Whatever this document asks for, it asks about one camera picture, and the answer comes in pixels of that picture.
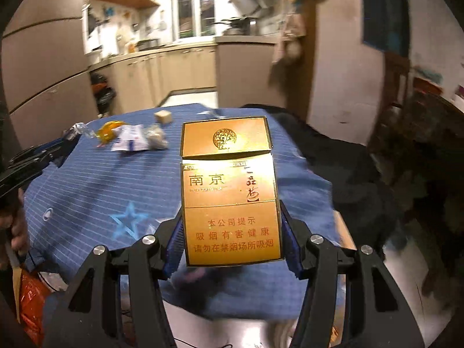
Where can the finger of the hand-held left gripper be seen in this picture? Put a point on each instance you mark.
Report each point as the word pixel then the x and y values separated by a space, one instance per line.
pixel 47 150
pixel 21 177

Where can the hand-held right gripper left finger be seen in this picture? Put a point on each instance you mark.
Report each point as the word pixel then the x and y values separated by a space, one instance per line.
pixel 174 246

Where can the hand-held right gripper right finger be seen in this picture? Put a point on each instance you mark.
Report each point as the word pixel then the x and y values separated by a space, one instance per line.
pixel 292 243

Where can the clear plastic wrapper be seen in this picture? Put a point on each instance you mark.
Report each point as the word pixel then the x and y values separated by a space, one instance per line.
pixel 78 130

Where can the gold cigarette box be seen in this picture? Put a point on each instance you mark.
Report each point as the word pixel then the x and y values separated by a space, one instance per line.
pixel 228 188

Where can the orange plastic bag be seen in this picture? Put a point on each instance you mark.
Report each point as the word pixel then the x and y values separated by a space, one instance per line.
pixel 32 297

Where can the person's left hand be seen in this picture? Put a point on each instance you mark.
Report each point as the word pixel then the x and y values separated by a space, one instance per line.
pixel 18 224

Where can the yellow candy wrapper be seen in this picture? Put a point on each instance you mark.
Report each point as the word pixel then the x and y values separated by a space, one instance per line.
pixel 107 132

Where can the blue checked tablecloth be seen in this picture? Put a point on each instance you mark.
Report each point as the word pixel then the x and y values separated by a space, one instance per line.
pixel 108 188

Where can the black plastic bags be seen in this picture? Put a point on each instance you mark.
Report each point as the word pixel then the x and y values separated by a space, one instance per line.
pixel 103 96

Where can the white and blue packet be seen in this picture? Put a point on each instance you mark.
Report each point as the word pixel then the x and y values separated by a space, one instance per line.
pixel 130 139

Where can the black jacket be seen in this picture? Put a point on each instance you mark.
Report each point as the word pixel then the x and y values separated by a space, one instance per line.
pixel 344 174

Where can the grey refrigerator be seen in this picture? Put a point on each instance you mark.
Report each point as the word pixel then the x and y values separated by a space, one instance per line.
pixel 47 61

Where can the crumpled beige paper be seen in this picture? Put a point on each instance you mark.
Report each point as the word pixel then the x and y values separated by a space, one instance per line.
pixel 156 137

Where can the small beige box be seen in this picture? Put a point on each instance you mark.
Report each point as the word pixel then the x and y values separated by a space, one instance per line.
pixel 163 117

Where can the beige kitchen base cabinets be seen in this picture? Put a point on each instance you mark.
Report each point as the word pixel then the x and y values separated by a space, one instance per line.
pixel 145 76

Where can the metal pot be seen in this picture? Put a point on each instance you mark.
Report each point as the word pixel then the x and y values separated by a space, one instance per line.
pixel 148 44

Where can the wooden chair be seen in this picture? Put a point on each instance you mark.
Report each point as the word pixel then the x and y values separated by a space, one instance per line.
pixel 397 87

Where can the hanging cloth bags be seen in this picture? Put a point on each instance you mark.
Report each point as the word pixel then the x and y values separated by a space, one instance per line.
pixel 290 43

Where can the kitchen window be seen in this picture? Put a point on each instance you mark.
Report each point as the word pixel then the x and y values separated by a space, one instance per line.
pixel 203 3

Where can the black frying pan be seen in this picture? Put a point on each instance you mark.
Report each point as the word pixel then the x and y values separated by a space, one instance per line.
pixel 239 23

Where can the dark window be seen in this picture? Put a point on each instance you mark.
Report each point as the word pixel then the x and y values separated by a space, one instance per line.
pixel 386 11

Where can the wooden door frame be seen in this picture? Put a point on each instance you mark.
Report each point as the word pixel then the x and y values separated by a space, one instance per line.
pixel 301 90

